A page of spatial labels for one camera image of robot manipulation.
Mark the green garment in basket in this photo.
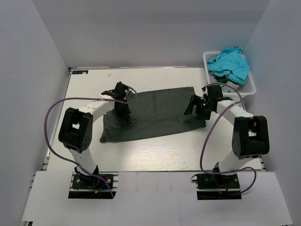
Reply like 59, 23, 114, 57
216, 77, 232, 83

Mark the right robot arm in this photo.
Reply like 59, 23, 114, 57
184, 95, 269, 175

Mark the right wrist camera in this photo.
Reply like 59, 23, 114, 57
206, 84, 223, 101

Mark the dark grey t shirt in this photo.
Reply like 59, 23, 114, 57
100, 87, 206, 144

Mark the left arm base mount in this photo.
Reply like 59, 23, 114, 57
68, 172, 119, 200

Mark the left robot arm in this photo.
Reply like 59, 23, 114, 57
58, 86, 133, 177

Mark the white grey garment in basket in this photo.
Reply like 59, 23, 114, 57
222, 83, 239, 93

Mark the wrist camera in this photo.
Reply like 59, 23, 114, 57
206, 84, 223, 101
114, 82, 129, 100

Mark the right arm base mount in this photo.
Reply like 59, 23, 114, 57
191, 174, 242, 201

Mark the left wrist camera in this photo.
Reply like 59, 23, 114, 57
114, 82, 129, 100

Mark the dark label sticker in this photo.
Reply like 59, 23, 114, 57
72, 70, 88, 74

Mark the turquoise t shirt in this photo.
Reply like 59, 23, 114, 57
206, 47, 249, 85

